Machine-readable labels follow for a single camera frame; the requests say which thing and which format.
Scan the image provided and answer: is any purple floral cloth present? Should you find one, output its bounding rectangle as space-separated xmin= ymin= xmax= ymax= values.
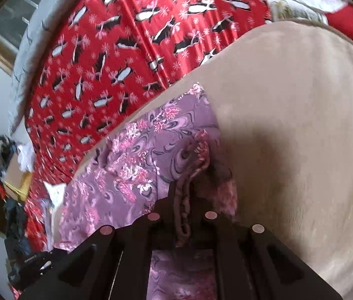
xmin=54 ymin=82 xmax=238 ymax=300

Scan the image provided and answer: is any pile of dark clothes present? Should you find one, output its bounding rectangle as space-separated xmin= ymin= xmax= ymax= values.
xmin=0 ymin=135 xmax=31 ymax=274

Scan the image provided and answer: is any brown cardboard box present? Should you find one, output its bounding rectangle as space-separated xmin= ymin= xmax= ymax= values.
xmin=3 ymin=155 xmax=33 ymax=202

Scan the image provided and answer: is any white plastic bag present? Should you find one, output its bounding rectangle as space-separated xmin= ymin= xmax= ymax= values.
xmin=17 ymin=143 xmax=35 ymax=173

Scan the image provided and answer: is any beige fleece blanket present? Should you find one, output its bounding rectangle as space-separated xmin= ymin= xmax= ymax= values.
xmin=56 ymin=21 xmax=353 ymax=299

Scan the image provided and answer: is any red penguin print quilt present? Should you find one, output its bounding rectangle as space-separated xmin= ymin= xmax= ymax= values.
xmin=25 ymin=0 xmax=271 ymax=251

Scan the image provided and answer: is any window with metal grille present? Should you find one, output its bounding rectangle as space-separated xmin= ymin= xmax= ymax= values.
xmin=0 ymin=0 xmax=41 ymax=75

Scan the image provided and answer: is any grey pillow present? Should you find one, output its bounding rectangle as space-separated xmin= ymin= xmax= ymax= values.
xmin=8 ymin=0 xmax=78 ymax=135

